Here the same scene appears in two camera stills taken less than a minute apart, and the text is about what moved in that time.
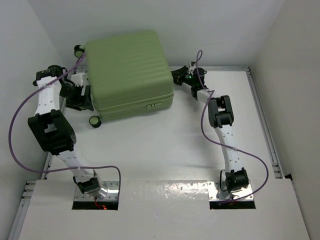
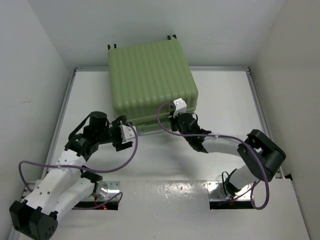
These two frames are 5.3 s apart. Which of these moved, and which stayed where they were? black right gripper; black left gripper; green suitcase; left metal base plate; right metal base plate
Moved: black right gripper; black left gripper; green suitcase
Stayed: right metal base plate; left metal base plate
